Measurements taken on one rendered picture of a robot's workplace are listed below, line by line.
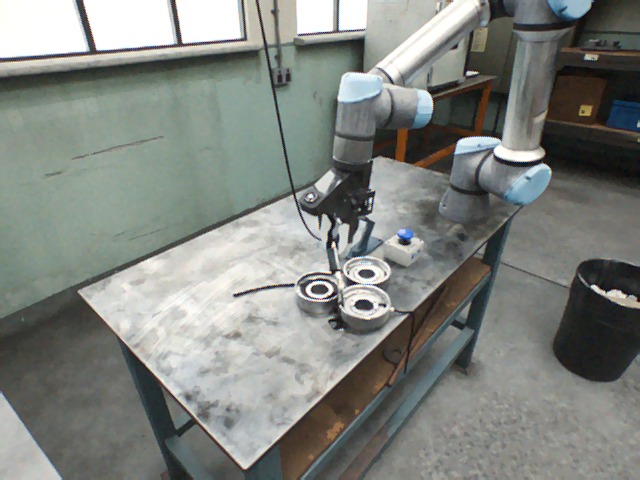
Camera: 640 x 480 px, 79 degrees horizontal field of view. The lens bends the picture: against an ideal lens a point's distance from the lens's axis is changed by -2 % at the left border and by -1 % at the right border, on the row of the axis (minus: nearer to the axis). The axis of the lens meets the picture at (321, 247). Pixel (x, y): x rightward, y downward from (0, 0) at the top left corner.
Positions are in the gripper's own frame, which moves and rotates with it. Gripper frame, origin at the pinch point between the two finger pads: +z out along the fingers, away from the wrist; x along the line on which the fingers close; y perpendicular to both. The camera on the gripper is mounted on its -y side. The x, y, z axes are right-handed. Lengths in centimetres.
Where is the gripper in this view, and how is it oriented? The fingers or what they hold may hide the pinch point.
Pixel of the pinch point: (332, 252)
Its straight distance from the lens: 84.4
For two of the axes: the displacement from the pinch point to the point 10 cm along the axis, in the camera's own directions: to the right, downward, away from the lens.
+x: -7.4, -3.7, 5.7
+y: 6.7, -2.8, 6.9
